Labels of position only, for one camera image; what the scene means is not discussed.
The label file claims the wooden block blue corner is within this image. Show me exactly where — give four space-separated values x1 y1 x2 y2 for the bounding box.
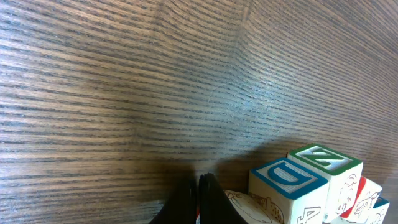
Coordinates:
329 196 391 224

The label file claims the wooden block red bottom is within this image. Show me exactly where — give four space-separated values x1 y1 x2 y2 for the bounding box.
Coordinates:
224 190 284 224

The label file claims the wooden block red picture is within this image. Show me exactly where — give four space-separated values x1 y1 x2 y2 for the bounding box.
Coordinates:
340 176 382 223

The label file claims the wooden block blue letter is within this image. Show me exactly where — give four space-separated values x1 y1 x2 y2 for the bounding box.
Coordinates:
248 158 329 224

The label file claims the wooden block green trim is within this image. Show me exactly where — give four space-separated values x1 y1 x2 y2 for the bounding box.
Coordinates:
287 144 363 223

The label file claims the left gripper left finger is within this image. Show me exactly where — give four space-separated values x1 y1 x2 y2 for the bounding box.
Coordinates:
149 179 197 224

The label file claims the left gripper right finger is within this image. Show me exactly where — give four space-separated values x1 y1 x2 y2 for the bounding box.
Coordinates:
199 173 247 224

